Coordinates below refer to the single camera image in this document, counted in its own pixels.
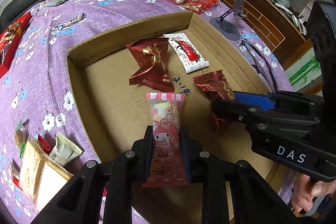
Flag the pink My Melody snack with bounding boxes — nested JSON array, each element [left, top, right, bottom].
[[142, 93, 187, 188]]

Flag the pale green snack packet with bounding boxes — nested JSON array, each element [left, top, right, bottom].
[[49, 133, 83, 166]]

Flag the white red snack sachet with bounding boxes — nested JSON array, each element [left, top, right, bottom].
[[163, 33, 210, 74]]

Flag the large dark red foil candy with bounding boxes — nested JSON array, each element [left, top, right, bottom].
[[126, 37, 174, 93]]

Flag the red candy yellow label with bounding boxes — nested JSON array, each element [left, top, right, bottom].
[[34, 133, 51, 155]]

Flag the beige cracker packet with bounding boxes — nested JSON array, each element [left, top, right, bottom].
[[19, 137, 73, 212]]

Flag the green clear candy wrapper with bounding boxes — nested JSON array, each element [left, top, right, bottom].
[[14, 119, 28, 159]]

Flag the right hand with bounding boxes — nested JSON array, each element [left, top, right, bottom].
[[291, 173, 335, 213]]

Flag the brown cardboard tray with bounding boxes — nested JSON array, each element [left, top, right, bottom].
[[67, 11, 273, 177]]

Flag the grey metal phone stand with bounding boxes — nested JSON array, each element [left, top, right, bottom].
[[210, 0, 247, 41]]

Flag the red gold foil packet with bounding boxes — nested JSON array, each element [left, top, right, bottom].
[[148, 0, 221, 14]]

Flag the purple floral tablecloth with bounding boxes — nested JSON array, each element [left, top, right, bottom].
[[0, 0, 297, 224]]

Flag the blue white candy bar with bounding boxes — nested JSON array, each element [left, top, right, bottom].
[[54, 12, 86, 31]]

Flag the red candy gift box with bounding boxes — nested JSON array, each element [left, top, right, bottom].
[[0, 11, 32, 77]]

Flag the purple frame eyeglasses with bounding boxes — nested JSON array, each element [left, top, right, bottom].
[[239, 39, 278, 92]]

